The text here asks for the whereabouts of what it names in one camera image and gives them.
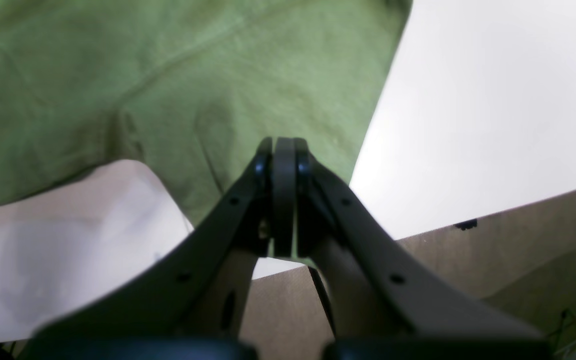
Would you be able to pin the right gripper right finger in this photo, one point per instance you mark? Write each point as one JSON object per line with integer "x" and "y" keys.
{"x": 385, "y": 304}

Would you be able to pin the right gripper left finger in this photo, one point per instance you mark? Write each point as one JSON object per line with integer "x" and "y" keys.
{"x": 188, "y": 305}

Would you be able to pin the green t-shirt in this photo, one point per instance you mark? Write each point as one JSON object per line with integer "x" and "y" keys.
{"x": 187, "y": 87}

